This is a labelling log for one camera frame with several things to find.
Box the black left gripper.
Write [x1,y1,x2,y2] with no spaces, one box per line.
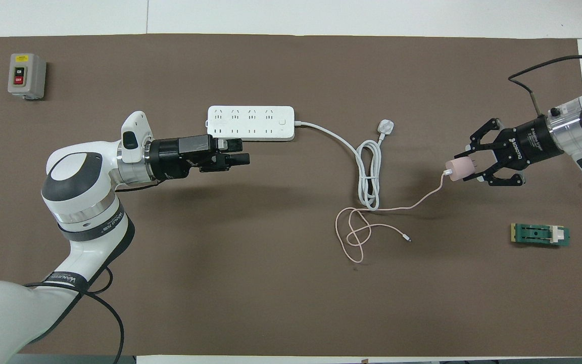
[149,134,251,180]

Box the pink charger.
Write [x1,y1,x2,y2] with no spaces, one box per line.
[445,157,476,182]

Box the white power strip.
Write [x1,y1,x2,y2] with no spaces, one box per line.
[207,105,296,142]

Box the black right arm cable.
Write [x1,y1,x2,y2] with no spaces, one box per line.
[508,55,582,118]

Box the white power strip cord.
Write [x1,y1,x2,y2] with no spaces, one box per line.
[294,119,396,211]

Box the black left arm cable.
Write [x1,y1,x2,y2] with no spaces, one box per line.
[23,265,125,364]

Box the grey on-off switch box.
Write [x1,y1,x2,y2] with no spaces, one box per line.
[8,53,47,101]

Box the pink charging cable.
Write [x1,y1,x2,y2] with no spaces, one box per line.
[335,171,452,264]

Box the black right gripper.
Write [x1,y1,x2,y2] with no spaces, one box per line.
[454,115,564,188]

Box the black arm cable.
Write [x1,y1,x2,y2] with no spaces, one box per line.
[508,55,582,118]
[23,265,125,364]

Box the brown table mat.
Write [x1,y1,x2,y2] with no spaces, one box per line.
[0,33,582,357]

